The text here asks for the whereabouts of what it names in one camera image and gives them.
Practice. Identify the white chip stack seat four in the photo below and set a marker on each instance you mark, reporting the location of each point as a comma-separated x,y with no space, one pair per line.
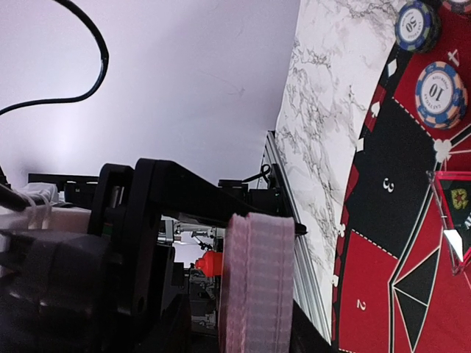
441,97

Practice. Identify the white chip seat five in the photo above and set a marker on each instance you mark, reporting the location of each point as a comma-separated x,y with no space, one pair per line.
461,7

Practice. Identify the red playing card deck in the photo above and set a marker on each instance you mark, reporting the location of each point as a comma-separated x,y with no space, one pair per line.
257,289

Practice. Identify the green chip seat four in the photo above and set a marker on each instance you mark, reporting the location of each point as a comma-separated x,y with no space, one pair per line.
417,27

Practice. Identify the small black triangle marker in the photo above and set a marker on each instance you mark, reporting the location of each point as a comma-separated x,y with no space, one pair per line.
451,190

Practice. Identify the round red black poker mat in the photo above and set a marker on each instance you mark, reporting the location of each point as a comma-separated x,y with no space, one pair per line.
394,289

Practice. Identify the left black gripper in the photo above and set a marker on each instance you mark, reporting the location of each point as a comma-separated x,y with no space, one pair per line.
116,288

